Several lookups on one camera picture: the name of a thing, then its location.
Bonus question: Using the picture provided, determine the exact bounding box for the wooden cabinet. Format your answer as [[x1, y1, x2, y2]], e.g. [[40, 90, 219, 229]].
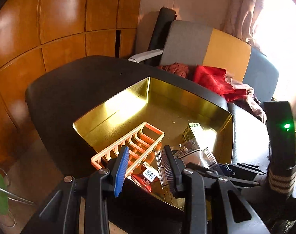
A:
[[0, 0, 145, 188]]

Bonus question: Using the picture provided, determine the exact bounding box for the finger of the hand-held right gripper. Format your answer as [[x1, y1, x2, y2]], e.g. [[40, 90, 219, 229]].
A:
[[187, 162, 269, 189], [212, 162, 266, 176]]

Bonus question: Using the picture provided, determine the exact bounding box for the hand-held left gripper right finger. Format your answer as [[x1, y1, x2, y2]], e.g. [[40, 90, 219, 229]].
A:
[[163, 145, 271, 234]]

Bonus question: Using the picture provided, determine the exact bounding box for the floral pink cloth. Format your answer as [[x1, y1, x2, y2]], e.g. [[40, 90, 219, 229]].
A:
[[226, 71, 268, 123]]

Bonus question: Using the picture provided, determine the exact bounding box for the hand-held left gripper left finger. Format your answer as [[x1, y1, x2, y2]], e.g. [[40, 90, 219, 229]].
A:
[[21, 145, 130, 234]]

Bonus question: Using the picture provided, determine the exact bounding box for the metal wire stand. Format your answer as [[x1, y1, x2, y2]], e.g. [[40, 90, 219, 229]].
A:
[[0, 163, 36, 228]]

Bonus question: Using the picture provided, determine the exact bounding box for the black round table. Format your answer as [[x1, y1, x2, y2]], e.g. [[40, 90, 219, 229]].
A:
[[25, 56, 269, 234]]

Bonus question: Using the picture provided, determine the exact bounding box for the bright red cloth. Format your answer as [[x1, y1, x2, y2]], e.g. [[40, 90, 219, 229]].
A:
[[193, 65, 247, 102]]

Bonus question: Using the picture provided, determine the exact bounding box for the grey chair armrest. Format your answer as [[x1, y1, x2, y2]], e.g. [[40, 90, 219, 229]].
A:
[[128, 49, 163, 63]]

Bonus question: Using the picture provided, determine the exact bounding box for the gold metal tin container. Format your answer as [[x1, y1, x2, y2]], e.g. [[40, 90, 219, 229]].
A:
[[72, 77, 234, 211]]

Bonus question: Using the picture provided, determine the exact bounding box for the pink plastic basket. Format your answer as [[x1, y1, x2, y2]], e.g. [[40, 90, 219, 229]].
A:
[[91, 122, 165, 171]]

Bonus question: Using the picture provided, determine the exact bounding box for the pale patterned curtain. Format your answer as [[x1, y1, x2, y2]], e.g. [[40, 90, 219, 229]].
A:
[[221, 0, 269, 47]]

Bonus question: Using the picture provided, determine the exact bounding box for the clear plastic packet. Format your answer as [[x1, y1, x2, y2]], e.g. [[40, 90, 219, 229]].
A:
[[173, 140, 218, 169]]

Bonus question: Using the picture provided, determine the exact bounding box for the red snack packet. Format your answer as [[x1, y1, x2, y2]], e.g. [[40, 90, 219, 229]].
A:
[[131, 163, 160, 193]]

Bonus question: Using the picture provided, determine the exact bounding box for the green and white packet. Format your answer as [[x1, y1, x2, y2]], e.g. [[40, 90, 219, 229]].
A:
[[182, 122, 204, 145]]

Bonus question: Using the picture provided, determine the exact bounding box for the grey yellow blue sofa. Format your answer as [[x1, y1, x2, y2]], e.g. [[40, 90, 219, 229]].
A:
[[160, 20, 279, 103]]

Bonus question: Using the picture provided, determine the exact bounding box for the dark red cloth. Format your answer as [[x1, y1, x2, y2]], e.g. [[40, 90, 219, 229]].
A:
[[156, 63, 190, 79]]

